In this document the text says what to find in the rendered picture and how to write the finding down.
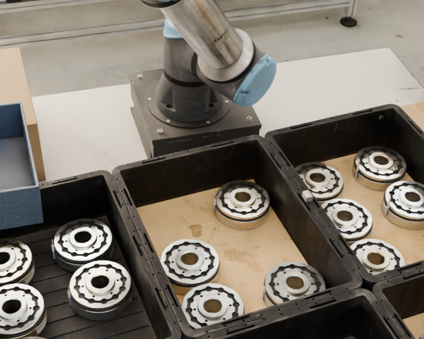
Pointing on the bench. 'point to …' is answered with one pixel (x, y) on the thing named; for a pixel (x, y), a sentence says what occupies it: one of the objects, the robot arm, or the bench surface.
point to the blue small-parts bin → (10, 170)
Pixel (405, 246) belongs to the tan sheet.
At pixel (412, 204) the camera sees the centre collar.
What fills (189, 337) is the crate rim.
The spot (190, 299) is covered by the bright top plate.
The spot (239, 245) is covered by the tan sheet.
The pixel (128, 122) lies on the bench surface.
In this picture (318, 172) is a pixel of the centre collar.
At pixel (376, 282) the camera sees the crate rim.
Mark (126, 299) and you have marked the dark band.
